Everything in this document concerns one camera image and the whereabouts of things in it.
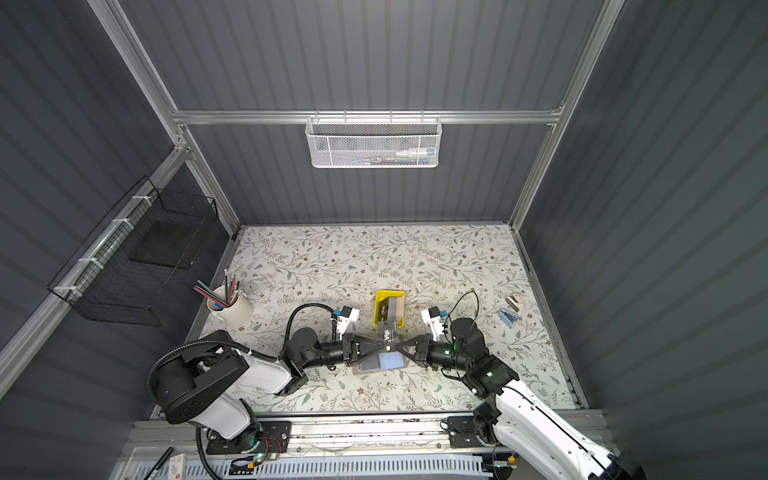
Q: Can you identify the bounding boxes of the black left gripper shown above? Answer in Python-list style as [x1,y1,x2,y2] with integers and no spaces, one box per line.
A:
[301,335,383,374]

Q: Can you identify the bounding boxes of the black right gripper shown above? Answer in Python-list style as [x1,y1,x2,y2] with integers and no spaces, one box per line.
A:
[396,333,470,373]

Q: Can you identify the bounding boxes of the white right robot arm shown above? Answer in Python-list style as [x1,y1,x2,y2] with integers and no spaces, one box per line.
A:
[397,318,646,479]

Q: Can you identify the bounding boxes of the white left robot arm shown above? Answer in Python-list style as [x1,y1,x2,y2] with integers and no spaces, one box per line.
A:
[146,327,385,440]

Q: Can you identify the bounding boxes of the yellow plastic tray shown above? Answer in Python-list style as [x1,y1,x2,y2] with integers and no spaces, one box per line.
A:
[373,290,406,329]

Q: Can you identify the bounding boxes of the blue small clip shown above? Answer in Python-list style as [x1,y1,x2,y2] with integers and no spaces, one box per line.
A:
[498,308,520,328]

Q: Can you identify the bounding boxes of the pink white small clip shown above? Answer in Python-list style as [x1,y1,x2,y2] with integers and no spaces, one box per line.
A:
[505,294,524,311]

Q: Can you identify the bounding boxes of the white pen cup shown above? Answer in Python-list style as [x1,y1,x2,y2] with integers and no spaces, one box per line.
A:
[206,289,253,328]

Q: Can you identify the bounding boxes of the coloured pens in cup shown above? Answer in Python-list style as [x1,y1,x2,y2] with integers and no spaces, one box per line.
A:
[192,270,240,310]

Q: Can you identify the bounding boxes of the white tube in basket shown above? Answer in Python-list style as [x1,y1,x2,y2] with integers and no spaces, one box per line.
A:
[395,147,438,160]

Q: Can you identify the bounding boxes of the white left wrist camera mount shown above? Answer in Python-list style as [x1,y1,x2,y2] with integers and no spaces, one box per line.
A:
[333,306,360,340]

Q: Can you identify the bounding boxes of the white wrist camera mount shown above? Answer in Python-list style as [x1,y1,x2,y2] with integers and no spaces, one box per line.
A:
[333,306,360,340]
[421,306,447,342]

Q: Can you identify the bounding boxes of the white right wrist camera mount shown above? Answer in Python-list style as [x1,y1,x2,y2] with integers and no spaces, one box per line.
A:
[421,306,447,342]

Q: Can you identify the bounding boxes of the black right camera cable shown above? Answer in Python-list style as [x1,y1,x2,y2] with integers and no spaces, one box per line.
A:
[443,290,481,325]

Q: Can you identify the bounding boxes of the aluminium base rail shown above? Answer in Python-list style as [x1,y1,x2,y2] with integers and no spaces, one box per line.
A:
[120,411,470,459]

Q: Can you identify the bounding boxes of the white slotted cable duct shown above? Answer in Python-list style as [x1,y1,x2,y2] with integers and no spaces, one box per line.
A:
[128,454,496,480]

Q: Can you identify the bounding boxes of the black corrugated left cable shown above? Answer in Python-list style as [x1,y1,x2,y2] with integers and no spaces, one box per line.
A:
[146,302,337,480]

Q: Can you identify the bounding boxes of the white wire mesh basket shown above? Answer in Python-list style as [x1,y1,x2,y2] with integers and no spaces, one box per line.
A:
[305,119,443,169]

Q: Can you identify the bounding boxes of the black wire basket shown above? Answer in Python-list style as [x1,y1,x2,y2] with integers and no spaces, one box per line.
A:
[48,177,219,327]

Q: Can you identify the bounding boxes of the aluminium frame post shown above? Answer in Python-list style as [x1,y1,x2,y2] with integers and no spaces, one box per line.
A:
[88,1,241,236]

